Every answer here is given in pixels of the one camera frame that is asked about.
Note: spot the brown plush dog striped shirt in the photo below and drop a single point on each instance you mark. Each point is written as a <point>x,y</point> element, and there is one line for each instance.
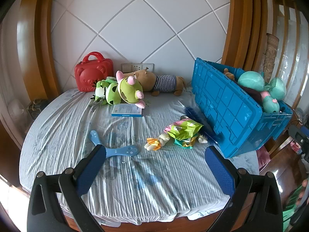
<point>147,78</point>

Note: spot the rolled patterned carpet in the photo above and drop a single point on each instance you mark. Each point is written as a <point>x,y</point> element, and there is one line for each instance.
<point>270,55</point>

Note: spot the green snack bag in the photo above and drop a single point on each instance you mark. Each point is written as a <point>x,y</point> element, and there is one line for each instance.
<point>185,128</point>

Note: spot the silver metal clamp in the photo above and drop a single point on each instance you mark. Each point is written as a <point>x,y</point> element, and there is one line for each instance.
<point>93,104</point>

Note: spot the pink cloth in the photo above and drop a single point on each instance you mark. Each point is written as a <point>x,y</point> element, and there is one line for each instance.
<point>263,158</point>

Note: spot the blue plastic paw-print utensil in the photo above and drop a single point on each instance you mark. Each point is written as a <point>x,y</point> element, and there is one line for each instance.
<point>125,150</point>
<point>95,136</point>

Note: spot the blue and white box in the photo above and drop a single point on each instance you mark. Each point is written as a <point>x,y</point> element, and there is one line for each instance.
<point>126,110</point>

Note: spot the teal pink plush toy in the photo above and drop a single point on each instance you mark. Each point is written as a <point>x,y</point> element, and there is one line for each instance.
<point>275,89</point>

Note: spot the dark purple plush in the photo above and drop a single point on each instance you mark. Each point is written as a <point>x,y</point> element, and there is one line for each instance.
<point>251,93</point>

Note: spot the blue plastic crate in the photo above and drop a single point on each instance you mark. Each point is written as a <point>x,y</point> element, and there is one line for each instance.
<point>224,101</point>

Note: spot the white yellow duck toy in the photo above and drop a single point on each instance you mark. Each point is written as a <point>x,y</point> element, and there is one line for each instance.
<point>154,143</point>

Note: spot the small cream toy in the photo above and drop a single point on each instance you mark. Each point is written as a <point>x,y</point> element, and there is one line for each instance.
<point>202,139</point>

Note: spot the white wall switch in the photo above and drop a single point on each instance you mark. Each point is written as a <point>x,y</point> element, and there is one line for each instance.
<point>126,67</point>

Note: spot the green cloth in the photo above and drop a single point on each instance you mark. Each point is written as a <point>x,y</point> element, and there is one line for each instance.
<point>289,212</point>

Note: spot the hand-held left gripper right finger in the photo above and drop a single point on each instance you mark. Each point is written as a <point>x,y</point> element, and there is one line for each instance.
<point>219,169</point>

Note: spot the white wall plate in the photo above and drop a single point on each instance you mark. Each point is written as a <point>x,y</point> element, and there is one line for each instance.
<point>149,66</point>

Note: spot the dark blue bristle brush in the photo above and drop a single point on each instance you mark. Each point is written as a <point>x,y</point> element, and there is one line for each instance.
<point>190,112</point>

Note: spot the red bear-face carry case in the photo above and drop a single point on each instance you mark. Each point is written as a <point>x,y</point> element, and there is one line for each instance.
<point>94,75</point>

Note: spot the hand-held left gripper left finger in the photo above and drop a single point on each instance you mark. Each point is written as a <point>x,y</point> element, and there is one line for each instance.
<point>91,169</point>

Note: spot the wooden frame glass door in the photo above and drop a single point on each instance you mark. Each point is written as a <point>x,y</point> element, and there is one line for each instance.
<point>292,41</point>

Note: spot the green white frog plush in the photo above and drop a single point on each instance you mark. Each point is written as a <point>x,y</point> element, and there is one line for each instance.
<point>111,94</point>

